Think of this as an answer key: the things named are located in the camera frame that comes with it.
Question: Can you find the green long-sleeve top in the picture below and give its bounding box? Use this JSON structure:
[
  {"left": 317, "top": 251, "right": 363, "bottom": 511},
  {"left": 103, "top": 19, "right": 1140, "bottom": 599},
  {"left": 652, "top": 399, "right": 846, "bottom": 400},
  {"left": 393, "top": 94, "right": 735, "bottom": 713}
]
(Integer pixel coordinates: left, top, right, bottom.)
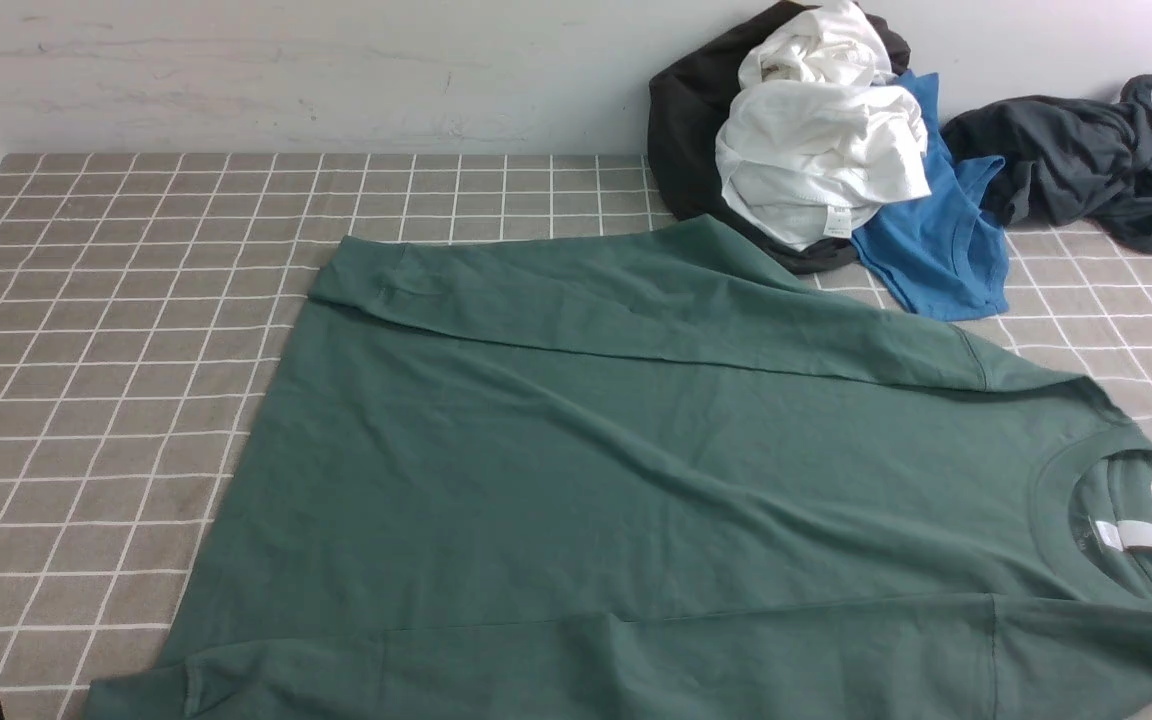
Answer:
[{"left": 84, "top": 220, "right": 1152, "bottom": 719}]

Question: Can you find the black garment in pile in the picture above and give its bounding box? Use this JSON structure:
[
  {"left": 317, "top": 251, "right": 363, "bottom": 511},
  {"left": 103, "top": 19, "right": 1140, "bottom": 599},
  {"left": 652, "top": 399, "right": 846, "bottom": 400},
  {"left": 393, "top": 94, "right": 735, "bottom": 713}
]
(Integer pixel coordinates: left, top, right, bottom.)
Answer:
[{"left": 646, "top": 1, "right": 911, "bottom": 275}]

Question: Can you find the white crumpled shirt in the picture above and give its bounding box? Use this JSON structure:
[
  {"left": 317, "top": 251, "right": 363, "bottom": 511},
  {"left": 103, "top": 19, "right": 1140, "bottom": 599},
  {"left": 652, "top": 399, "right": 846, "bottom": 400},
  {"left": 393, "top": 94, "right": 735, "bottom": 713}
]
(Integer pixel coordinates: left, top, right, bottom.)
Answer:
[{"left": 717, "top": 1, "right": 931, "bottom": 251}]

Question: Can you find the blue t-shirt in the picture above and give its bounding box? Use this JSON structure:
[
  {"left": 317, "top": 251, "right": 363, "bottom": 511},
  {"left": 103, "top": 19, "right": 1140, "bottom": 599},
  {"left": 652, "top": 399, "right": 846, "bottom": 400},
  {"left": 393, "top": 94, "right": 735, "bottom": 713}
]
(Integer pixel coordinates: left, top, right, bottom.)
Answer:
[{"left": 852, "top": 70, "right": 1009, "bottom": 323}]

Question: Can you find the grey checkered tablecloth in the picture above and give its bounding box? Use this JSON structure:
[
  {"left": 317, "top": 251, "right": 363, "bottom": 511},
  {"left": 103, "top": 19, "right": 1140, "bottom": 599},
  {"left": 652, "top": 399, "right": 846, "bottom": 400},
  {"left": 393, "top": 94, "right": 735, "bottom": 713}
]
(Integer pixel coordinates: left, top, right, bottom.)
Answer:
[{"left": 0, "top": 152, "right": 1152, "bottom": 719}]

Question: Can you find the dark grey crumpled garment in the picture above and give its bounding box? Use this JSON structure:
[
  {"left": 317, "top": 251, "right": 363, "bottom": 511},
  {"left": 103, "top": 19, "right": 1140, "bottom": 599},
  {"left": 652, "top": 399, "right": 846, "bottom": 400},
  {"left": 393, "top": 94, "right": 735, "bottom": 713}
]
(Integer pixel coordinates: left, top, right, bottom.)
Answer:
[{"left": 941, "top": 74, "right": 1152, "bottom": 256}]

